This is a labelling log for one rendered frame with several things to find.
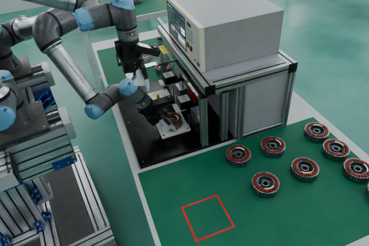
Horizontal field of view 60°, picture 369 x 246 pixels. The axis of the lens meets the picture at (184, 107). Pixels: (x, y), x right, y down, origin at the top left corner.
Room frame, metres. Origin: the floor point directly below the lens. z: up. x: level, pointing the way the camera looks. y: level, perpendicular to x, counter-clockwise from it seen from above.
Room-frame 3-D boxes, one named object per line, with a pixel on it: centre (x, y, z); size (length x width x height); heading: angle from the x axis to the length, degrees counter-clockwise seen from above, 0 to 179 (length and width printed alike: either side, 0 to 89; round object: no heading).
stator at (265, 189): (0.82, -0.31, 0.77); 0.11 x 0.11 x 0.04
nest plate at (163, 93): (1.46, 0.15, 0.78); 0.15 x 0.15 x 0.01; 18
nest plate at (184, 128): (1.23, 0.07, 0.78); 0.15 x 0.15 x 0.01; 18
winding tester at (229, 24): (1.43, -0.20, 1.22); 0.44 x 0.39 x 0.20; 18
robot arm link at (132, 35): (1.05, 0.18, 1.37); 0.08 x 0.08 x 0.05
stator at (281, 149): (1.02, -0.39, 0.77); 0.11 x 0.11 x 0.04
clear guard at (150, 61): (1.46, 0.14, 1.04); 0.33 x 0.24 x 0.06; 108
